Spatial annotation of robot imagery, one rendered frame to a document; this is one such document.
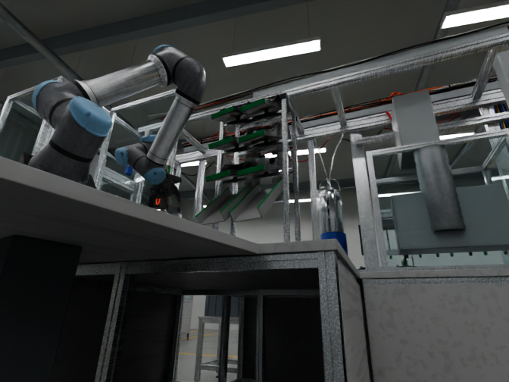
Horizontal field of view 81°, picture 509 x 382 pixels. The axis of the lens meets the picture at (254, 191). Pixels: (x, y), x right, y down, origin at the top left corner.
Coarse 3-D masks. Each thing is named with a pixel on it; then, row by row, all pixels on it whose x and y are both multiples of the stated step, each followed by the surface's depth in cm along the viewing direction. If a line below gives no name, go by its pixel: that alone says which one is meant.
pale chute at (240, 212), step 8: (256, 184) 132; (280, 184) 124; (248, 192) 126; (256, 192) 131; (264, 192) 131; (272, 192) 116; (280, 192) 123; (240, 200) 119; (248, 200) 124; (256, 200) 125; (264, 200) 110; (272, 200) 115; (232, 208) 114; (240, 208) 118; (248, 208) 119; (256, 208) 116; (264, 208) 109; (232, 216) 112; (240, 216) 115; (248, 216) 111; (256, 216) 108
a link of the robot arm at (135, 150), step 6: (138, 144) 121; (120, 150) 115; (126, 150) 116; (132, 150) 117; (138, 150) 118; (144, 150) 121; (120, 156) 115; (126, 156) 115; (132, 156) 116; (138, 156) 115; (120, 162) 117; (126, 162) 116; (132, 162) 115
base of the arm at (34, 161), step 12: (48, 144) 81; (36, 156) 81; (48, 156) 80; (60, 156) 80; (72, 156) 81; (48, 168) 81; (60, 168) 80; (72, 168) 82; (84, 168) 85; (84, 180) 88
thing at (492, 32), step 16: (480, 32) 166; (496, 32) 162; (432, 48) 173; (368, 64) 186; (304, 80) 201; (320, 80) 196; (256, 96) 213; (432, 96) 214; (448, 96) 209; (352, 112) 234; (368, 112) 229; (384, 112) 225; (304, 128) 247
